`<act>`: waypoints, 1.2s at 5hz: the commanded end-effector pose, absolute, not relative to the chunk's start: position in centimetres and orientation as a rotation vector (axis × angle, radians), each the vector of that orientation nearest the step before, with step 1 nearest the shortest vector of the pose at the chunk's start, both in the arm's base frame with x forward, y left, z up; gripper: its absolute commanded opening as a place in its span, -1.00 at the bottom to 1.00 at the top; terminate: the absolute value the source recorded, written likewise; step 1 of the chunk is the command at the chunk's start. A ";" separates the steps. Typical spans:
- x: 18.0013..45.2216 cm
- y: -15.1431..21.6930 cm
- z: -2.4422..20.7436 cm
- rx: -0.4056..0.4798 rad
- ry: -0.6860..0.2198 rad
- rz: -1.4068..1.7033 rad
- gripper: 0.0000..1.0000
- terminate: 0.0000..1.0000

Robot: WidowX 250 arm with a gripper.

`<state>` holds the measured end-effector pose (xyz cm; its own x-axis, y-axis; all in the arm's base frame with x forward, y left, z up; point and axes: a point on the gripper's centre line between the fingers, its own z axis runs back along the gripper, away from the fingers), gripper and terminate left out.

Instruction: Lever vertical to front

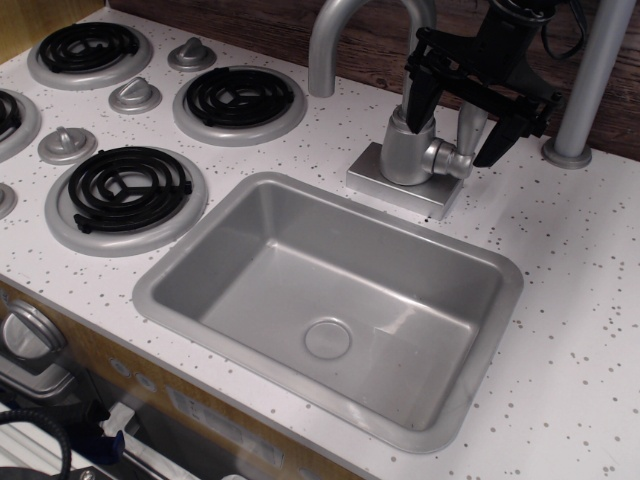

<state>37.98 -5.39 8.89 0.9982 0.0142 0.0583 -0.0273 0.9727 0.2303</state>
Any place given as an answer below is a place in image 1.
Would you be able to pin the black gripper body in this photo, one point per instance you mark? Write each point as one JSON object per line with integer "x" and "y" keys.
{"x": 490, "y": 70}

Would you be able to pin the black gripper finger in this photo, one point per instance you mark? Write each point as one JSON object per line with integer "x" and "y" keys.
{"x": 502, "y": 137}
{"x": 425, "y": 90}

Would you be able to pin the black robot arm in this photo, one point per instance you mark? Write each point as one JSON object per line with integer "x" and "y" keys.
{"x": 490, "y": 71}

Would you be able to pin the back left stove burner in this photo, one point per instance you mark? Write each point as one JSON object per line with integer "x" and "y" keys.
{"x": 88, "y": 56}

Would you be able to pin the back right stove burner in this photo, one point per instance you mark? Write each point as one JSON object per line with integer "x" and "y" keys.
{"x": 239, "y": 106}

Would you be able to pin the silver knob middle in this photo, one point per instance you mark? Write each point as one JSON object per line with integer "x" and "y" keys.
{"x": 137, "y": 96}

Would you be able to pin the silver faucet lever handle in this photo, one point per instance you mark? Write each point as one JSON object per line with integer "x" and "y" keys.
{"x": 456, "y": 160}

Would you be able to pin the silver knob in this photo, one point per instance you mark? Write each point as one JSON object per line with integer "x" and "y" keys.
{"x": 65, "y": 146}
{"x": 192, "y": 56}
{"x": 137, "y": 96}

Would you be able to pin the silver knob left edge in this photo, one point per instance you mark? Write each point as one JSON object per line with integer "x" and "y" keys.
{"x": 8, "y": 200}

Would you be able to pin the silver sink basin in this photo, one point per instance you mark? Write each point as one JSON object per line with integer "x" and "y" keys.
{"x": 386, "y": 325}

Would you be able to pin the silver knob lower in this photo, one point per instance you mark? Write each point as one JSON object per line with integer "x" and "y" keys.
{"x": 65, "y": 146}

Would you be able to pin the front right stove burner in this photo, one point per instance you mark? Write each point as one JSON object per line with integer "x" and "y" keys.
{"x": 126, "y": 201}

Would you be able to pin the silver oven dial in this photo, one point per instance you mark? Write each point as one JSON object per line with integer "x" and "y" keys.
{"x": 29, "y": 339}

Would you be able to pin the left edge stove burner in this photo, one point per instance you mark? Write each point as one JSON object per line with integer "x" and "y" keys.
{"x": 20, "y": 123}

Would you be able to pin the silver support pole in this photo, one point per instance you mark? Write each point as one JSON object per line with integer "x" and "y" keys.
{"x": 569, "y": 148}

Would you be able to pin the silver knob top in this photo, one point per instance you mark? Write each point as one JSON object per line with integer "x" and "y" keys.
{"x": 192, "y": 56}

